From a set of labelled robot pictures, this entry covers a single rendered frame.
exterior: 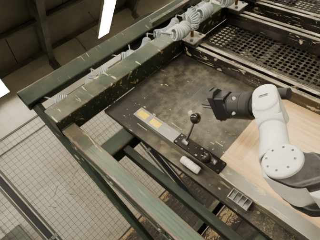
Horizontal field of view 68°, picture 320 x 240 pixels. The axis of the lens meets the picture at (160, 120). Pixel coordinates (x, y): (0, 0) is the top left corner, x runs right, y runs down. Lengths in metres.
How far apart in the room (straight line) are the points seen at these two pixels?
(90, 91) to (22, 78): 4.96
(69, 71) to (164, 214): 1.07
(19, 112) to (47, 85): 4.26
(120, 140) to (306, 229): 0.71
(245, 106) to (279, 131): 0.16
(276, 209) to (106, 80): 0.81
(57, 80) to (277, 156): 1.28
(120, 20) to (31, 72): 2.55
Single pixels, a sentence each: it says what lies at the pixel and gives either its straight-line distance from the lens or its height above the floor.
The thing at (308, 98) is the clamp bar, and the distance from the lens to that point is 1.12.
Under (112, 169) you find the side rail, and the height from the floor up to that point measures 1.58.
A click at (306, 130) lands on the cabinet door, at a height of 1.21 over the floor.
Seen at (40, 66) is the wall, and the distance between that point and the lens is 6.05.
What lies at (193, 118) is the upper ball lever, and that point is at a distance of 0.82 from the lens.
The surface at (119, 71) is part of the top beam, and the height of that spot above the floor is 1.88.
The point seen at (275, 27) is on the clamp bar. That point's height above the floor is 1.56.
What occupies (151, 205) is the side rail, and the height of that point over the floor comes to 1.42.
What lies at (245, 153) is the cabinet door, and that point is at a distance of 0.93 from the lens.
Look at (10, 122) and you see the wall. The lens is 5.75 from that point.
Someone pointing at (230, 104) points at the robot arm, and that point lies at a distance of 0.77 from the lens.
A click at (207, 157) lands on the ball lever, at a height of 1.43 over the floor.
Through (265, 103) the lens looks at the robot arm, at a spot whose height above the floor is 1.47.
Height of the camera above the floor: 1.64
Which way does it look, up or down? 3 degrees down
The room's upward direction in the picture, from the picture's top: 40 degrees counter-clockwise
